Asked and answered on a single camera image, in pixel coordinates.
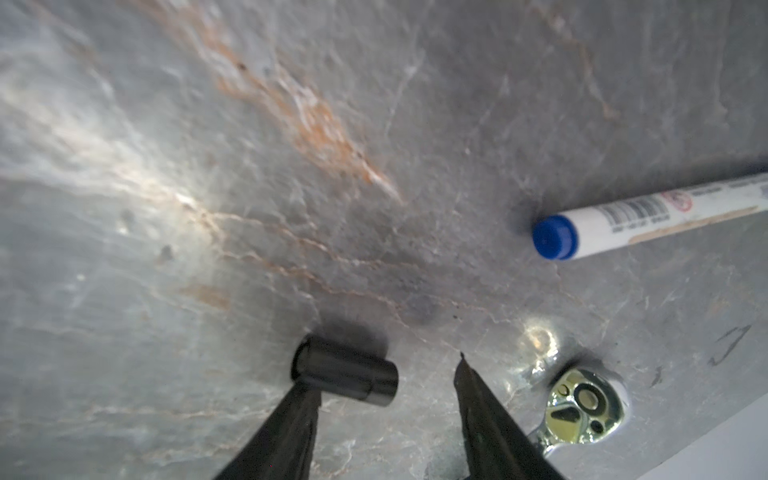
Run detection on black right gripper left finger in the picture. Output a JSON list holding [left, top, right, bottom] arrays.
[[216, 382, 321, 480]]

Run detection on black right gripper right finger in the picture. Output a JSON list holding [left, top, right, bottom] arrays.
[[453, 359, 562, 480]]

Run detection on black pen cap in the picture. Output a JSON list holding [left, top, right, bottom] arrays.
[[290, 335, 399, 407]]

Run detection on white marker black tip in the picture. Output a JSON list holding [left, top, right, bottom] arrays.
[[532, 173, 767, 261]]

